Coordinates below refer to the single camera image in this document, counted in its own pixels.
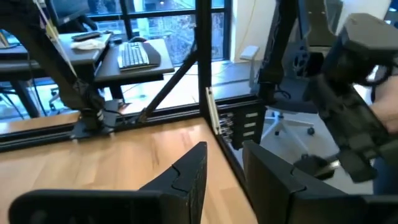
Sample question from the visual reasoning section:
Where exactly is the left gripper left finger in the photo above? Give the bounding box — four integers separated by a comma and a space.
139, 141, 208, 224

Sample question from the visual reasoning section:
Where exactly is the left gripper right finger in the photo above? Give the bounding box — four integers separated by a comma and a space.
242, 140, 348, 224

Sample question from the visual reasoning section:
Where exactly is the black control box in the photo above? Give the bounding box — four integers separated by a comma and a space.
217, 101, 267, 151

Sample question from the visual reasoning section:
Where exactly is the office chair white base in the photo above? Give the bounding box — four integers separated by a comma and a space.
262, 77, 315, 147

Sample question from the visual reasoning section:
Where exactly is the person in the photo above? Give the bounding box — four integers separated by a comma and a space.
371, 55, 398, 195

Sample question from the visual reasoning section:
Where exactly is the black desk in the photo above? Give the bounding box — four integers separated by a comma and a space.
0, 32, 111, 119
95, 39, 175, 100

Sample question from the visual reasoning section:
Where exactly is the black keyboard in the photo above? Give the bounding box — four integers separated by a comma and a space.
117, 42, 150, 72

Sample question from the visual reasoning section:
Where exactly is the person's hand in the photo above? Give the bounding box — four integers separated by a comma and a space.
369, 83, 398, 134

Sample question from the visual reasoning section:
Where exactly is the white cloth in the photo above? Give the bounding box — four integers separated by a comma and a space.
70, 39, 107, 51

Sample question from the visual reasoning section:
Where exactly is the white rod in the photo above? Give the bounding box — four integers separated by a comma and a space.
32, 0, 78, 78

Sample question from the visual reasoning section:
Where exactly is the black flat device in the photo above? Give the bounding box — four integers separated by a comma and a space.
71, 30, 103, 42

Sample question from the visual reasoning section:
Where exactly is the silver frame bracket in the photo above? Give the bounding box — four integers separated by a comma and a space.
206, 86, 221, 135

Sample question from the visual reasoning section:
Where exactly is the white box on post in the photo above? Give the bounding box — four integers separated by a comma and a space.
239, 45, 261, 91

